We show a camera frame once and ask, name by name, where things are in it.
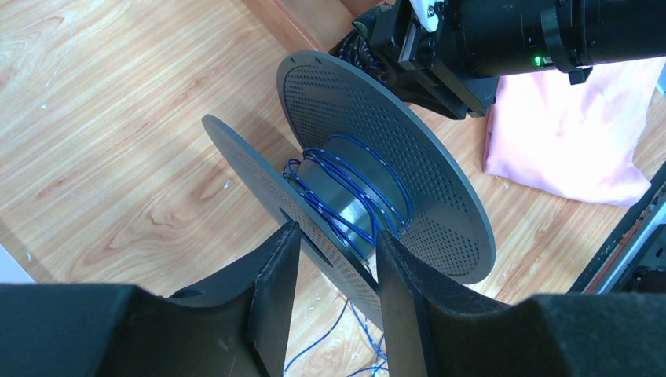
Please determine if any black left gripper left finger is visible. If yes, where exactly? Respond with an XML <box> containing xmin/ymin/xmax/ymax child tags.
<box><xmin>1</xmin><ymin>222</ymin><xmax>301</xmax><ymax>376</ymax></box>

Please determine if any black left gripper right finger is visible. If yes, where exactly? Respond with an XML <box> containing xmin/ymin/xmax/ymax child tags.
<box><xmin>377</xmin><ymin>231</ymin><xmax>665</xmax><ymax>376</ymax></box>

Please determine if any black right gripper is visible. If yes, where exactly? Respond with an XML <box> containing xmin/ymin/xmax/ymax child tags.
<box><xmin>370</xmin><ymin>1</ymin><xmax>665</xmax><ymax>120</ymax></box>

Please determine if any dark grey filament spool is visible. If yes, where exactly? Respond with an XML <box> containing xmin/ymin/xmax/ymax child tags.
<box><xmin>202</xmin><ymin>51</ymin><xmax>496</xmax><ymax>324</ymax></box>

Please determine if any thin blue cable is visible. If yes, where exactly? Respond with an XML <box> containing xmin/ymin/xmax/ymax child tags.
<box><xmin>280</xmin><ymin>134</ymin><xmax>417</xmax><ymax>377</ymax></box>

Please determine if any wooden compartment organizer tray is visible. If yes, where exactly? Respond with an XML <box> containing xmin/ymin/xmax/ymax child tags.
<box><xmin>243</xmin><ymin>0</ymin><xmax>384</xmax><ymax>52</ymax></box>

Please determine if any pink cloth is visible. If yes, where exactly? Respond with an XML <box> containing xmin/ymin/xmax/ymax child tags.
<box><xmin>483</xmin><ymin>58</ymin><xmax>665</xmax><ymax>207</ymax></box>

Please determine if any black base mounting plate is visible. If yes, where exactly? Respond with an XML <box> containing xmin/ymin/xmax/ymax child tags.
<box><xmin>569</xmin><ymin>164</ymin><xmax>665</xmax><ymax>294</ymax></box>

